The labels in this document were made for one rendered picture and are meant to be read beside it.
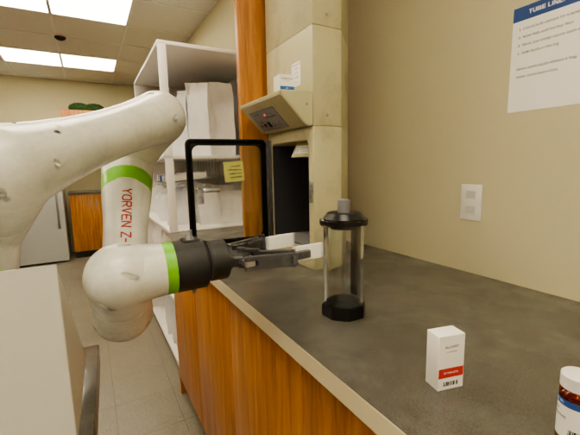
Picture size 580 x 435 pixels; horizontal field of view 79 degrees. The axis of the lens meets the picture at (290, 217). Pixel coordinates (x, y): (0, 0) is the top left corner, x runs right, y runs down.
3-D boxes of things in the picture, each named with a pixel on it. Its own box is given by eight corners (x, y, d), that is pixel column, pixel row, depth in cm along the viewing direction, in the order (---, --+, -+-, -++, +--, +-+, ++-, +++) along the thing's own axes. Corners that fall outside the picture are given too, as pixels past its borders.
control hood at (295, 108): (267, 134, 139) (267, 108, 137) (313, 125, 111) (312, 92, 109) (240, 134, 133) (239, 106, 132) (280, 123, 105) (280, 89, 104)
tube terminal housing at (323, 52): (321, 243, 158) (320, 61, 147) (372, 259, 130) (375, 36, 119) (271, 251, 146) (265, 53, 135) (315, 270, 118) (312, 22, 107)
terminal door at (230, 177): (268, 240, 143) (265, 139, 137) (191, 249, 131) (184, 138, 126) (267, 240, 144) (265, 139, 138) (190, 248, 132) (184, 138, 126)
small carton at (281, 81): (287, 97, 117) (287, 78, 116) (294, 94, 113) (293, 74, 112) (274, 97, 115) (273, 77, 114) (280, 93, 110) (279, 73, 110)
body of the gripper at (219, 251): (211, 246, 61) (259, 238, 66) (198, 237, 69) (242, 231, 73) (213, 287, 62) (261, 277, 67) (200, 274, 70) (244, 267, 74)
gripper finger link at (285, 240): (267, 250, 78) (265, 249, 78) (294, 246, 81) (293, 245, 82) (266, 237, 77) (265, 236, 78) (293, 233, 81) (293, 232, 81)
